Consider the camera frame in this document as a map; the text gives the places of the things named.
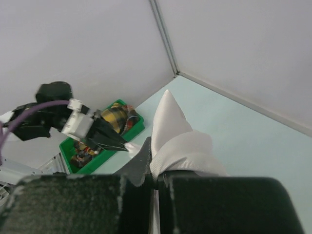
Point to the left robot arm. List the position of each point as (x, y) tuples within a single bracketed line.
[(55, 107)]

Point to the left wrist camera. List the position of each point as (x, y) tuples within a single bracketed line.
[(78, 124)]

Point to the green plastic bin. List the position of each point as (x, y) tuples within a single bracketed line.
[(81, 159)]

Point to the yellow plaid shirt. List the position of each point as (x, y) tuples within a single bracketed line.
[(96, 152)]

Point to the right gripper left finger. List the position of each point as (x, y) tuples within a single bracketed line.
[(83, 204)]

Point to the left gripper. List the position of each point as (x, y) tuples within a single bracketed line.
[(101, 136)]

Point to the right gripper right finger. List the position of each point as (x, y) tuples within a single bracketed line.
[(193, 204)]

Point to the white long sleeve shirt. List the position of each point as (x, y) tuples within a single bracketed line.
[(174, 148)]

